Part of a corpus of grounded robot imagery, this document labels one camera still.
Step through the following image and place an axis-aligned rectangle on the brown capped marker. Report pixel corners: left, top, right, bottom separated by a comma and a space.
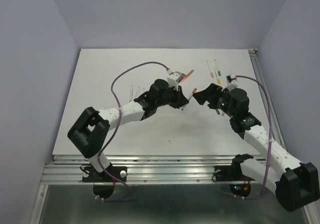
181, 88, 197, 111

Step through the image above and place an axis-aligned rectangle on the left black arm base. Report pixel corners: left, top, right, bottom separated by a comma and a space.
79, 164, 128, 183

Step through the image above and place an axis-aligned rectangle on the orange highlighter pen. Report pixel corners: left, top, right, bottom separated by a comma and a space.
182, 69, 194, 82

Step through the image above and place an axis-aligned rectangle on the green capped marker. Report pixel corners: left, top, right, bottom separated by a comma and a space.
214, 59, 221, 76

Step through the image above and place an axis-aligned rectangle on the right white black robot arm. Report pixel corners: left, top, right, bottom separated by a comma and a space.
193, 84, 320, 211

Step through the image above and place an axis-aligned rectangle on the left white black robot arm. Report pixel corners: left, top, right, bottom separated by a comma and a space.
67, 79, 189, 181

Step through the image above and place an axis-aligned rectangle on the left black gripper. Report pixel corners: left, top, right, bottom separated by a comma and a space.
155, 83, 188, 109

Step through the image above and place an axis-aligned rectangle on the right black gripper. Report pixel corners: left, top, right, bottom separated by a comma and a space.
191, 83, 236, 118

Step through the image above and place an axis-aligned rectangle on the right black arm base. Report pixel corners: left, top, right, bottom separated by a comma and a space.
211, 154, 259, 182

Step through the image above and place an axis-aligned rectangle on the uncapped white marker body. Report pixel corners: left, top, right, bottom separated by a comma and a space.
129, 85, 134, 101

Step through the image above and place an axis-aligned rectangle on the yellow capped marker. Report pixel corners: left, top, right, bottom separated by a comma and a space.
213, 67, 221, 84

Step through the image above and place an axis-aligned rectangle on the pink capped marker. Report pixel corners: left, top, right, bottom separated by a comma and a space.
206, 61, 215, 78

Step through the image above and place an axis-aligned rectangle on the aluminium rail frame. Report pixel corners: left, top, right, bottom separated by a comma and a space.
30, 155, 320, 223

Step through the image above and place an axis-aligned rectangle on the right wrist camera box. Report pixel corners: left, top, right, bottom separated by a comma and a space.
225, 74, 238, 91

